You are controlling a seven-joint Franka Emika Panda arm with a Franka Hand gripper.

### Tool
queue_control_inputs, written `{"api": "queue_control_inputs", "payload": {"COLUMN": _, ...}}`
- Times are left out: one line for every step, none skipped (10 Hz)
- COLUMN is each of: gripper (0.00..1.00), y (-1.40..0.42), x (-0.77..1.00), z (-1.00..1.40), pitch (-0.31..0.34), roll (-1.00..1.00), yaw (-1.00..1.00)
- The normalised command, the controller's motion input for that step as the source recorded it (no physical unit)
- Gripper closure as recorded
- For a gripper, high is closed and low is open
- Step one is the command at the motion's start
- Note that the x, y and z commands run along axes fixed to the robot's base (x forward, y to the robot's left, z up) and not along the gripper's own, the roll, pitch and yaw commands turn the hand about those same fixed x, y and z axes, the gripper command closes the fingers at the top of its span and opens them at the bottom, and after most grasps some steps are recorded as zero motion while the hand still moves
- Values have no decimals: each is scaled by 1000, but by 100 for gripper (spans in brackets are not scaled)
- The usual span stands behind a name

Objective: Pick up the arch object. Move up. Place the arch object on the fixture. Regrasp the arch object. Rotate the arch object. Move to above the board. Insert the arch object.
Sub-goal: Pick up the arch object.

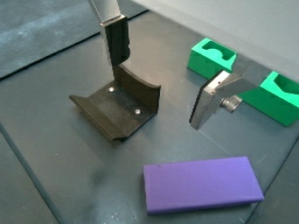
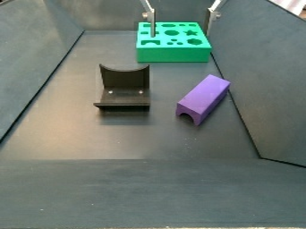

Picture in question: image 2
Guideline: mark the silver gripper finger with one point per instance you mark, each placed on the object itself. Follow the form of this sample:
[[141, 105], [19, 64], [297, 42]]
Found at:
[[213, 14], [149, 15]]

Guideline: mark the purple arch block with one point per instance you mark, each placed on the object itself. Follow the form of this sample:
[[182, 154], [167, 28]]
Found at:
[[199, 101]]

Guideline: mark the black curved fixture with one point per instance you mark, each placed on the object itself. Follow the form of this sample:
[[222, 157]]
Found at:
[[126, 87]]

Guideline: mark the green shape sorter block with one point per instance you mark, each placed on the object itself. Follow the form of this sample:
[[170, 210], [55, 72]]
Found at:
[[178, 43]]

